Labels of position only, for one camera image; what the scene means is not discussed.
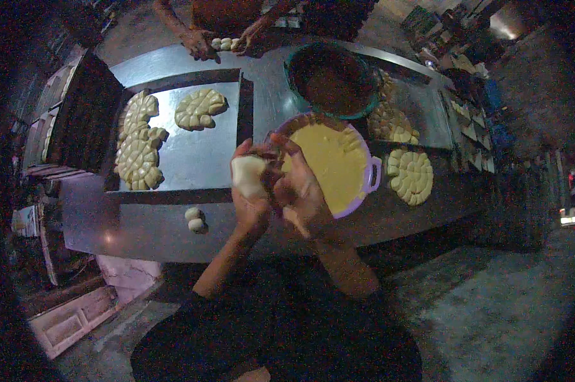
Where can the person's right hand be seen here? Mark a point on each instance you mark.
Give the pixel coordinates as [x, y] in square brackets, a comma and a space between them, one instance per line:
[304, 195]

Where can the person's left hand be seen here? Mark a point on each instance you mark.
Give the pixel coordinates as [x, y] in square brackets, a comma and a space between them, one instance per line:
[251, 212]

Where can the person's right fingers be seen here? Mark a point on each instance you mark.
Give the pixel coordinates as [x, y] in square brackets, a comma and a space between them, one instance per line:
[287, 153]

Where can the person's left fingers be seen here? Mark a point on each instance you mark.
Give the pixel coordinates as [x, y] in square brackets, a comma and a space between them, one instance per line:
[242, 148]

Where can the white dough piece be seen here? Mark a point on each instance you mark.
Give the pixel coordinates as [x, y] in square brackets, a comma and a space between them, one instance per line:
[247, 177]

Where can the large metal baking tray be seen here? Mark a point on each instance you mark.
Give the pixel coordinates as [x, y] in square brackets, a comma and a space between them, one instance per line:
[196, 148]

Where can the purple bowl with yellow paste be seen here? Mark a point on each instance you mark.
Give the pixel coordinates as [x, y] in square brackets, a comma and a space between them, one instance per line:
[335, 167]

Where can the curved scored dough pastry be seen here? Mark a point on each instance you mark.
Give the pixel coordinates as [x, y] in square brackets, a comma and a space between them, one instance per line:
[199, 110]
[137, 114]

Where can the small white dough ball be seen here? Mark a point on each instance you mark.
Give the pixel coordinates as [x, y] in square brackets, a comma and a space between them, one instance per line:
[197, 225]
[235, 43]
[225, 44]
[216, 43]
[193, 213]

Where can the teal bowl with dark filling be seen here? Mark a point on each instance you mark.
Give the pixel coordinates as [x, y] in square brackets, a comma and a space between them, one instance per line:
[332, 79]

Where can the large scored dough pastry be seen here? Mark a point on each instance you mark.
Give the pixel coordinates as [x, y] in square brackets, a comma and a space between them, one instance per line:
[139, 160]

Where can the browned scored dough pastry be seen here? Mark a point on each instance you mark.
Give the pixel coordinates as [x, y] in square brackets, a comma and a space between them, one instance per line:
[391, 123]

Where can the round scored dough pastry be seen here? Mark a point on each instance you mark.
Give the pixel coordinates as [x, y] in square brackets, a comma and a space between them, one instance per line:
[410, 177]

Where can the dark baking tray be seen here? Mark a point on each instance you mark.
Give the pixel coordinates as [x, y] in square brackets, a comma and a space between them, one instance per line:
[423, 112]

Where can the stack of black trays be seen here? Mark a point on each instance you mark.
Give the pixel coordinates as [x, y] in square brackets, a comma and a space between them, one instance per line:
[84, 112]

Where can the person's body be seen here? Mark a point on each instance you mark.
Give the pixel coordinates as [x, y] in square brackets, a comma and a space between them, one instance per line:
[278, 334]

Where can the shelf with trays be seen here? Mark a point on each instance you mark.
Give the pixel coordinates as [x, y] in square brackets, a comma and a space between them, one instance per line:
[471, 133]

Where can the cluttered background counter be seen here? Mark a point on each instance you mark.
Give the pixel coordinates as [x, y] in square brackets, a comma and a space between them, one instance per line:
[447, 47]

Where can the rack of baking trays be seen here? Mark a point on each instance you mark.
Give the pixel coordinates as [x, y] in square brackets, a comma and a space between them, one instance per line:
[43, 119]

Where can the pink plastic crate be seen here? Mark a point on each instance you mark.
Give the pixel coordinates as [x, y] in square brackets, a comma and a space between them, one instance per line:
[72, 324]

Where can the pink table pedestal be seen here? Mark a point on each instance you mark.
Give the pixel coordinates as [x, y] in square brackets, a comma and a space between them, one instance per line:
[127, 277]

